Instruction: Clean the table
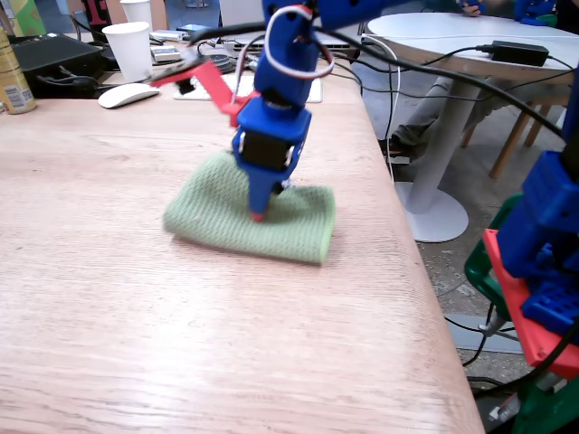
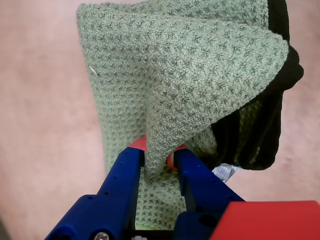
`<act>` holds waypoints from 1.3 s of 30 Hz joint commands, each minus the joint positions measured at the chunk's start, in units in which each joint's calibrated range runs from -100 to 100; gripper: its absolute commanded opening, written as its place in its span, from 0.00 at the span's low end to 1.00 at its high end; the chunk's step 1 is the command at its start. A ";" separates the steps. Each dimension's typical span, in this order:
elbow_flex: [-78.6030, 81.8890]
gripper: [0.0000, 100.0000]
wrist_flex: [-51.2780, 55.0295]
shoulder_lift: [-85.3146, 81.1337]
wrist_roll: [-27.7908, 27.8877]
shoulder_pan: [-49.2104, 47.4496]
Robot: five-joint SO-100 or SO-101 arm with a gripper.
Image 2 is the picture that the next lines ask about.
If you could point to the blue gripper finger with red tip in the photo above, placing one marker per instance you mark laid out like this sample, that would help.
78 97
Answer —
117 190
202 185

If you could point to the green waffle cloth black trim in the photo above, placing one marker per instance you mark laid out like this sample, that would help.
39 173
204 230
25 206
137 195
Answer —
175 75

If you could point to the red camera mount bracket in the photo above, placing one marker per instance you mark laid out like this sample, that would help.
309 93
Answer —
270 222

